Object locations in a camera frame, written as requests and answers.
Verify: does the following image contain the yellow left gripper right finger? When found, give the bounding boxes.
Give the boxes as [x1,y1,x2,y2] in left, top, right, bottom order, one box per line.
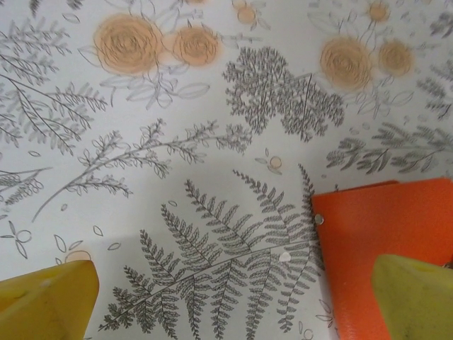
[372,253,453,340]

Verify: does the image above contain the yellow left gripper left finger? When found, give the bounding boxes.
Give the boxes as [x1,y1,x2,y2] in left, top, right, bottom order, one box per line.
[0,260,101,340]

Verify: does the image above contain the floral table cover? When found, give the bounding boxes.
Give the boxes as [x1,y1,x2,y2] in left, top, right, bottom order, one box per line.
[0,0,453,340]

